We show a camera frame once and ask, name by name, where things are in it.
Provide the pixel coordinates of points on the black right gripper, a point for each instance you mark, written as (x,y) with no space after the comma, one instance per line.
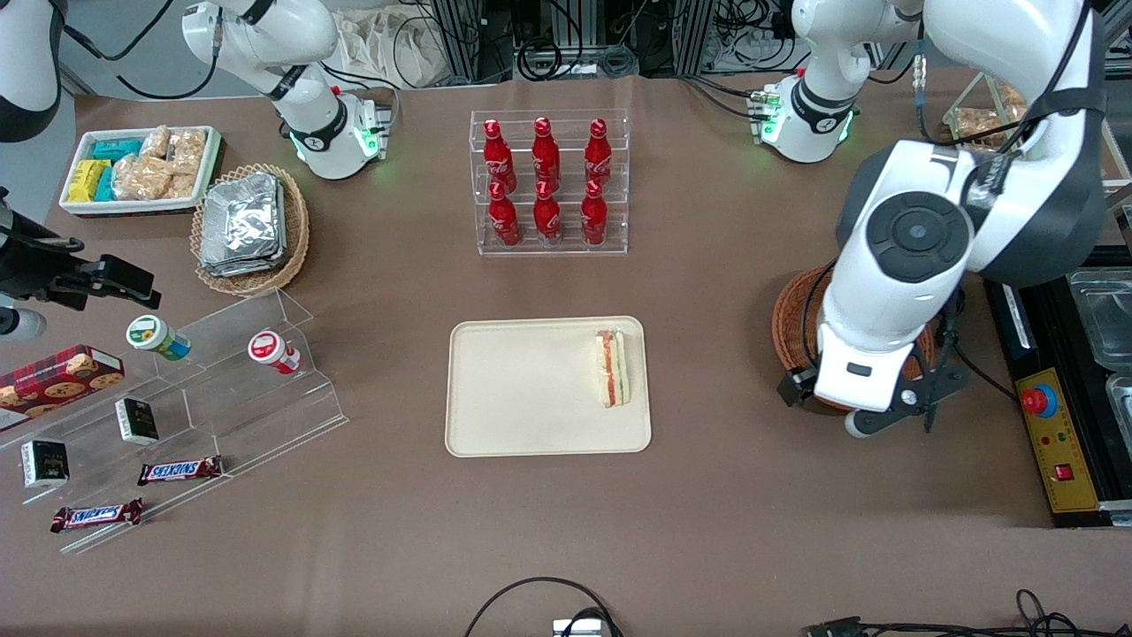
(28,262)

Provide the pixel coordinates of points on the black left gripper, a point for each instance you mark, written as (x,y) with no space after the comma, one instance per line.
(792,387)

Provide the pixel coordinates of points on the triangular sandwich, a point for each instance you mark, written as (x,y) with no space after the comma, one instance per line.
(613,372)

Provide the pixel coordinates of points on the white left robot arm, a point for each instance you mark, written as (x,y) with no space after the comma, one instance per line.
(911,234)

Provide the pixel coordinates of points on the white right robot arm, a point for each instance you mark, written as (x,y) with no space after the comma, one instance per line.
(292,53)

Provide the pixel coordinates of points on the brown round wicker basket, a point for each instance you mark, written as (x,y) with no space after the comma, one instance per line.
(791,327)

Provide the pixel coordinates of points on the tan oval wicker basket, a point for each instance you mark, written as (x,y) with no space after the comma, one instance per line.
(296,234)

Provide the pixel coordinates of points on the beige plastic tray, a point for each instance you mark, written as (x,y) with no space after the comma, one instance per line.
(531,387)

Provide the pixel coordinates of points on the green lid yogurt cup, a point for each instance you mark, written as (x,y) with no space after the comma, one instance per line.
(155,336)

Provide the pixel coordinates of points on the white rectangular snack bin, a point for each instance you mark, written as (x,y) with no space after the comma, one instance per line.
(133,205)

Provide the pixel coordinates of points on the black sealing machine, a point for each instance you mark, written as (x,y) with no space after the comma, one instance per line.
(1017,354)

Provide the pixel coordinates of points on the teal snack packet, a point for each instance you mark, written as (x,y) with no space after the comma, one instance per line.
(117,148)
(106,184)

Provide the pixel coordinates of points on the red emergency stop button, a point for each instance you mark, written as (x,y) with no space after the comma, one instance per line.
(1039,400)

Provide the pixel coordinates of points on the clear bag rice crackers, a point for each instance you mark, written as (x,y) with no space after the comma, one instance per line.
(187,150)
(141,177)
(155,141)

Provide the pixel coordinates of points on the silver foil pouch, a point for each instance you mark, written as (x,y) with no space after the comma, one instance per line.
(239,268)

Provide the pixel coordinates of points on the yellow snack packet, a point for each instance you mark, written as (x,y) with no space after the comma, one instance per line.
(87,180)

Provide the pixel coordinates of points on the red plaid cookie box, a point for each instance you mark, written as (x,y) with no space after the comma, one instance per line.
(57,380)

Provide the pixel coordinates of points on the stack of foil containers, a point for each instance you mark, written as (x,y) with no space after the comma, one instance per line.
(240,217)

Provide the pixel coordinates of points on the small black box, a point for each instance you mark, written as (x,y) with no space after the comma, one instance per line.
(44,464)
(137,421)

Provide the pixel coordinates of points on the red lid yogurt cup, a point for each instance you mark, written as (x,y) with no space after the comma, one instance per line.
(270,349)

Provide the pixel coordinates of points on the clear acrylic stepped shelf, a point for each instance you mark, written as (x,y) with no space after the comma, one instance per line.
(239,416)

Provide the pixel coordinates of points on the clear plastic container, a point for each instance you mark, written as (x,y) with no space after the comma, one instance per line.
(1121,402)
(1105,318)

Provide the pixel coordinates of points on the snickers chocolate bar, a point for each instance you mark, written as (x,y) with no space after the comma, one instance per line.
(95,515)
(179,471)

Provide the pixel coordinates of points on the bagged fried snack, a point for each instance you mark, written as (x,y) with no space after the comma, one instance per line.
(977,124)
(1013,95)

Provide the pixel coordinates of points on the white plastic bag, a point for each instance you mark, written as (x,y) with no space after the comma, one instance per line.
(389,49)

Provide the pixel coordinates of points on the red cola bottle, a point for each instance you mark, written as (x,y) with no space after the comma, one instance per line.
(546,217)
(593,217)
(599,155)
(546,152)
(497,155)
(504,221)

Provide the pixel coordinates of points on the clear acrylic bottle rack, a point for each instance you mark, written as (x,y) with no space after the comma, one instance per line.
(619,177)

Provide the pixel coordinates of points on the small silver device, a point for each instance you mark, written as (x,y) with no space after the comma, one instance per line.
(579,629)

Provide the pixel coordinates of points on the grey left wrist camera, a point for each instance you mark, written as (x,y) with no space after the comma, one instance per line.
(860,425)

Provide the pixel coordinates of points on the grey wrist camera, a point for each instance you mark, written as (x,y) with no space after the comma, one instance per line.
(18,324)
(860,425)

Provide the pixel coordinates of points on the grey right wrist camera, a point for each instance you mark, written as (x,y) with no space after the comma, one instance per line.
(18,324)

